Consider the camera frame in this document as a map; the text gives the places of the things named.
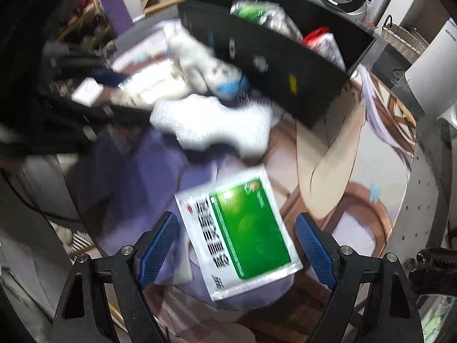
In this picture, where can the red cap wipes packet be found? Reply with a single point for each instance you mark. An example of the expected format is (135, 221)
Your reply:
(326, 48)

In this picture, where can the printed anime table mat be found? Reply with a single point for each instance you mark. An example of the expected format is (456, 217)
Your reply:
(357, 171)

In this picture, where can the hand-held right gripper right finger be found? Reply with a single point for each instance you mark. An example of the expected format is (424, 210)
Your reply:
(316, 250)

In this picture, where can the silver foil packet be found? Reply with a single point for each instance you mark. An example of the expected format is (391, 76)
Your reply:
(150, 85)

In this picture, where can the black cardboard box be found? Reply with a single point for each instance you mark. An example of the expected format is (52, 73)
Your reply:
(271, 64)

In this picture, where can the white fluffy cloth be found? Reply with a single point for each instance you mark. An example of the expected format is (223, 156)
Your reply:
(214, 125)

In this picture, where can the green white sachet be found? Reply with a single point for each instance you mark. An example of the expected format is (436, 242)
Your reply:
(255, 11)
(246, 228)

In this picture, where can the white plush toy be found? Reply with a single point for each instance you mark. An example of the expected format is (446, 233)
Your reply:
(194, 53)

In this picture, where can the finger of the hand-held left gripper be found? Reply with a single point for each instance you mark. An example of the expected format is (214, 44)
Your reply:
(107, 78)
(117, 112)

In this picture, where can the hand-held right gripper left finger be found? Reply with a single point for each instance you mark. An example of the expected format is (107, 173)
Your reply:
(157, 250)

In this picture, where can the wicker basket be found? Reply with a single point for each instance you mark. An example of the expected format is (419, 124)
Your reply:
(403, 41)

